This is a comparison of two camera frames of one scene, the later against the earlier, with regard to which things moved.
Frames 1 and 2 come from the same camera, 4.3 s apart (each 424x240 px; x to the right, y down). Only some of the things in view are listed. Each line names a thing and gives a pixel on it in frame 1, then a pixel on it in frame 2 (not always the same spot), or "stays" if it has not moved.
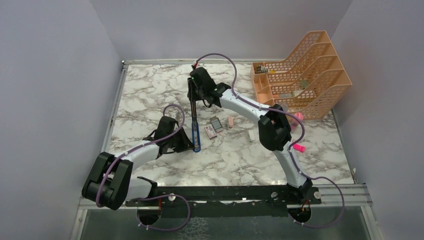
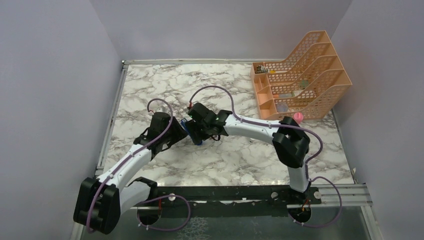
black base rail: (259, 201) stays
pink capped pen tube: (295, 122) stays
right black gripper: (190, 95) → (192, 127)
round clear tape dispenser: (284, 106) stays
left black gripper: (186, 143) → (179, 132)
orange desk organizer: (310, 82) stays
